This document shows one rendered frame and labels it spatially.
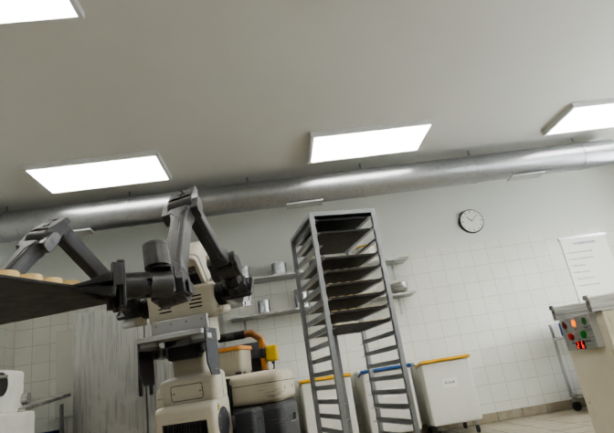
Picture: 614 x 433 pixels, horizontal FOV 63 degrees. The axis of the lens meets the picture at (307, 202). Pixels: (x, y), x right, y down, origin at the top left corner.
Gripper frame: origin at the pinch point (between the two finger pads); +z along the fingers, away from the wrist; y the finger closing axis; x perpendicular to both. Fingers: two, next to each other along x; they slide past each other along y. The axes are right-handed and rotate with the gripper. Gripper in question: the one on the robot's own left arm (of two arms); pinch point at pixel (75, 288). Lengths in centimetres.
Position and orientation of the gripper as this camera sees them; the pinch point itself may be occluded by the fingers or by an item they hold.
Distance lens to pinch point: 113.5
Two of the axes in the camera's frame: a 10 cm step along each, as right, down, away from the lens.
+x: -5.3, 3.4, 7.8
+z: -8.4, -0.4, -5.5
